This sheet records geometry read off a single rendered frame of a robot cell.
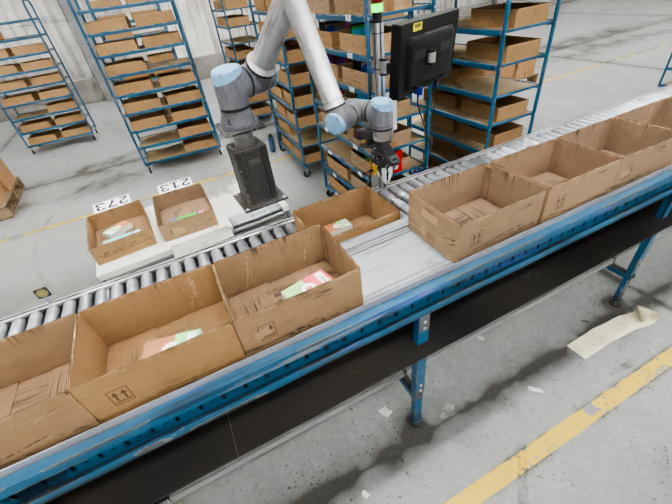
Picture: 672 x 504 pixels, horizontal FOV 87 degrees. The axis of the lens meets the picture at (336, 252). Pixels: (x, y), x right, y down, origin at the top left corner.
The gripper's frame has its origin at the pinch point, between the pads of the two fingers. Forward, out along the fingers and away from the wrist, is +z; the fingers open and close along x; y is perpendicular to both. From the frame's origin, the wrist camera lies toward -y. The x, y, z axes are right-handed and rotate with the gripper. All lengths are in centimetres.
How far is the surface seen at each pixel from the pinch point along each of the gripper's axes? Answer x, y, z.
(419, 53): -28, 14, -48
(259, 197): 50, 54, 15
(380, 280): 36, -49, 6
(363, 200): 9.3, 7.3, 10.0
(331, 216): 27.4, 7.6, 12.5
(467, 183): -20.4, -29.8, -4.3
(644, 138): -109, -48, -4
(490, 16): -139, 80, -45
